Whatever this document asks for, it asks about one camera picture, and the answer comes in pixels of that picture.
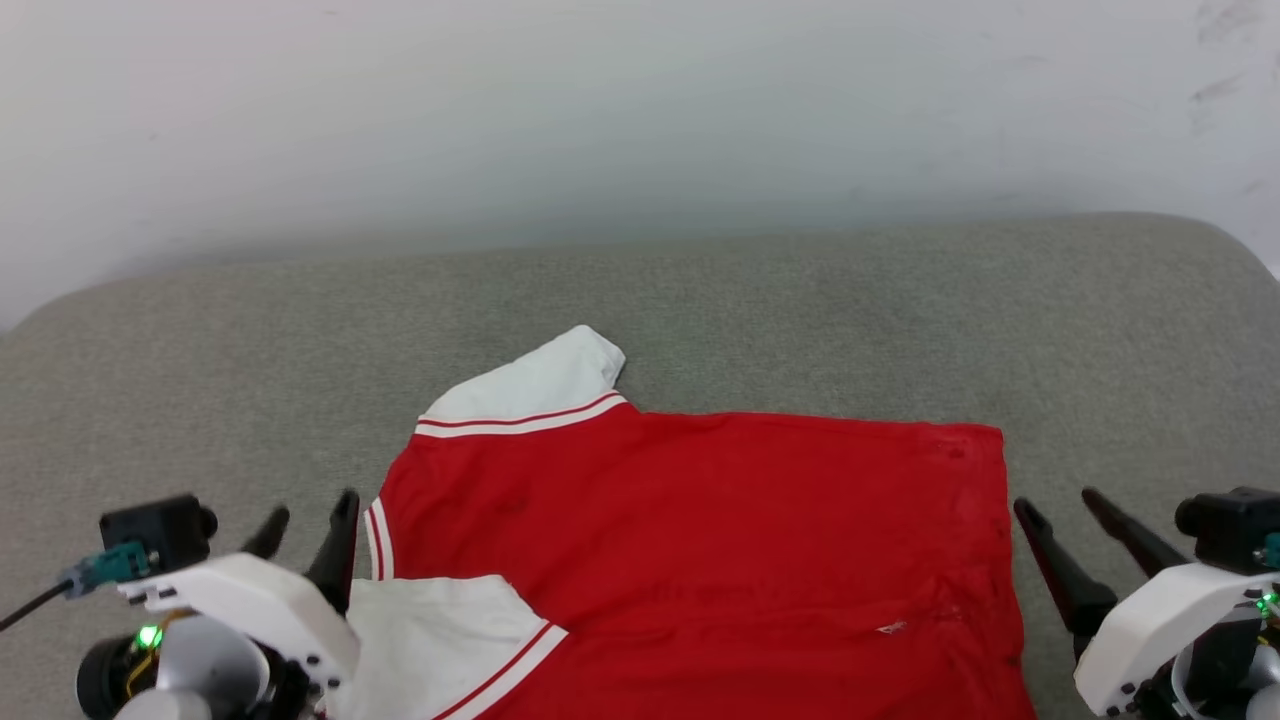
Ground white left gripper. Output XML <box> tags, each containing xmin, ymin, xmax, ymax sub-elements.
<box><xmin>117</xmin><ymin>488</ymin><xmax>362</xmax><ymax>693</ymax></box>

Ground black cable with teal plug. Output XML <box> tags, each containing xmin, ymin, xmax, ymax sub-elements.
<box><xmin>0</xmin><ymin>543</ymin><xmax>153</xmax><ymax>633</ymax></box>

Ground red and white shirt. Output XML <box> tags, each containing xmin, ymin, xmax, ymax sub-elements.
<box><xmin>325</xmin><ymin>325</ymin><xmax>1041</xmax><ymax>720</ymax></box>

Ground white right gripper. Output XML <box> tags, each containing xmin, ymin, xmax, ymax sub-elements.
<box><xmin>1012</xmin><ymin>487</ymin><xmax>1280</xmax><ymax>717</ymax></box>

